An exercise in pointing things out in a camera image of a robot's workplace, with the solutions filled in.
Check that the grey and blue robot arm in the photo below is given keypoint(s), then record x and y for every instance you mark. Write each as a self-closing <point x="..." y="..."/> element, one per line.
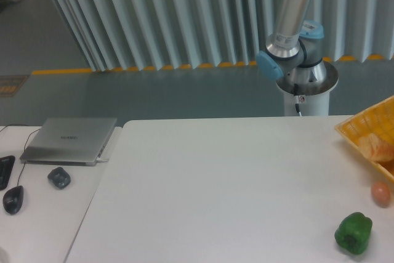
<point x="306" y="30"/>

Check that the green bell pepper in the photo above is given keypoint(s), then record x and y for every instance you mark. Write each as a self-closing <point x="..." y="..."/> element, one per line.
<point x="353" y="233"/>

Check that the white folding screen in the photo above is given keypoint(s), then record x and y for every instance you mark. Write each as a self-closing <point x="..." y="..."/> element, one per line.
<point x="156" y="34"/>

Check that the silver laptop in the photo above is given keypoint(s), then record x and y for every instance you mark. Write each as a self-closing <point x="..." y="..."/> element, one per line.
<point x="73" y="141"/>

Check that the black earbud case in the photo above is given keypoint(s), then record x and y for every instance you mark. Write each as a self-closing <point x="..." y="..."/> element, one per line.
<point x="59" y="178"/>

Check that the yellow woven basket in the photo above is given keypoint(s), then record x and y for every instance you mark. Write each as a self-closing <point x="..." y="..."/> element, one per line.
<point x="376" y="119"/>

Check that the orange bread in basket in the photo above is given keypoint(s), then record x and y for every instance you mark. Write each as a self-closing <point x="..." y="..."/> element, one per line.
<point x="373" y="148"/>

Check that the yellow floor sticker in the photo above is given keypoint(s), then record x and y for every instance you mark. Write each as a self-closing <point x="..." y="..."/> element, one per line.
<point x="10" y="84"/>

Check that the black keyboard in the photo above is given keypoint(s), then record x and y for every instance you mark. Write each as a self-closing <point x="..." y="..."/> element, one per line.
<point x="6" y="167"/>

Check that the brown egg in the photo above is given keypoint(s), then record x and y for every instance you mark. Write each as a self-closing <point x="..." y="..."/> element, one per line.
<point x="380" y="193"/>

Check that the black computer mouse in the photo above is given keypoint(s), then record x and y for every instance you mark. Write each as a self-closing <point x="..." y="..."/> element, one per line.
<point x="13" y="199"/>

